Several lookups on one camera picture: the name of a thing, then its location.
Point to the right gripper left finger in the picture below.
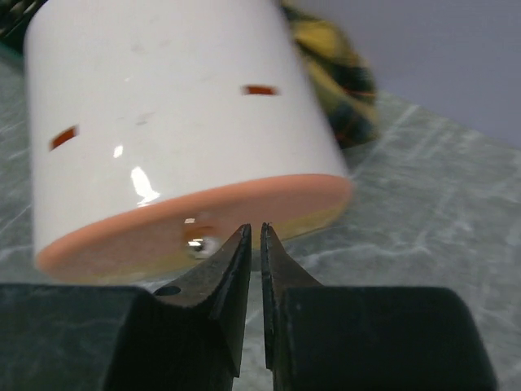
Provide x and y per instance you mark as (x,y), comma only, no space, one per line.
(186,335)

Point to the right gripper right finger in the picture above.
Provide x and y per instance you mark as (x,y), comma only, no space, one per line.
(321,337)

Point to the round cream drawer organizer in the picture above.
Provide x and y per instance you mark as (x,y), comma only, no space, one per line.
(160,127)

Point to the yellow plaid cloth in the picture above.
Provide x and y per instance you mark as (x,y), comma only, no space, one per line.
(341,78)

